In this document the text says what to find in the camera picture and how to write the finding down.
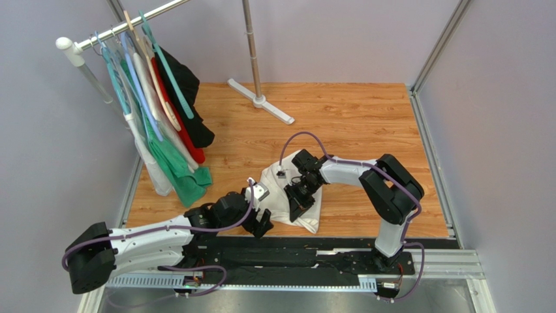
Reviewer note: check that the blue plastic hanger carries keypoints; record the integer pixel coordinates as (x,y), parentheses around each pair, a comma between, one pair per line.
(129,51)

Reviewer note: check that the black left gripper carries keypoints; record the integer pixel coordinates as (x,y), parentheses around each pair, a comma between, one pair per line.
(259,228)

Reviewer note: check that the wooden hanger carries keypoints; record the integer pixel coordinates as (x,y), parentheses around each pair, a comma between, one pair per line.
(142,42)

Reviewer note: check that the white clothes rack stand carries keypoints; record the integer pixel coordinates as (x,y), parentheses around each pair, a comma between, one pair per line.
(214,37)

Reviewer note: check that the aluminium frame rail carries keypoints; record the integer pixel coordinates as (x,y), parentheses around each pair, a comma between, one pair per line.
(94,300)
(424,120)

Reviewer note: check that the green hanging garment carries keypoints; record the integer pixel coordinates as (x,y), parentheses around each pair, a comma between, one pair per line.
(169,164)

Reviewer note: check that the white slotted cable duct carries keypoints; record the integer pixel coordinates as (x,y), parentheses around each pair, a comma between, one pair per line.
(168,280)

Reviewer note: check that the light teal plastic hanger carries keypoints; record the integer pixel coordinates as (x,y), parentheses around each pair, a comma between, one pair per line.
(117,82)

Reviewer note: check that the white cloth napkin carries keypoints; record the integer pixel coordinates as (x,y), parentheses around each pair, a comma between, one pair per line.
(275,179)

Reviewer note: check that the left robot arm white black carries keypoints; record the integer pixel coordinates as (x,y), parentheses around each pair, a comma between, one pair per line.
(101,253)

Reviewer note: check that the aluminium frame rail left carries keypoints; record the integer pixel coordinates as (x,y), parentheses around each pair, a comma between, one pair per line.
(94,300)

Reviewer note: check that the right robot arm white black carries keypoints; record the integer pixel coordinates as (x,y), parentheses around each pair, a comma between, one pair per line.
(393,191)

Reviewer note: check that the aluminium frame rail right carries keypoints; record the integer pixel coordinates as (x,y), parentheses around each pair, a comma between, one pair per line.
(424,120)

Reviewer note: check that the white hanging garment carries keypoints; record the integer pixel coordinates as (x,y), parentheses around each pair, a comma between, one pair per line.
(169,164)

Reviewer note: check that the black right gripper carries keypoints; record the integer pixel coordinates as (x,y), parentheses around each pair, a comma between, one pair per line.
(297,199)

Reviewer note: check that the red hanging garment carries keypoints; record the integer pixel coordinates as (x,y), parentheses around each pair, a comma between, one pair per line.
(196,153)

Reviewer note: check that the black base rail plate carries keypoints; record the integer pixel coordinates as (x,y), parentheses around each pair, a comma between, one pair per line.
(292,260)

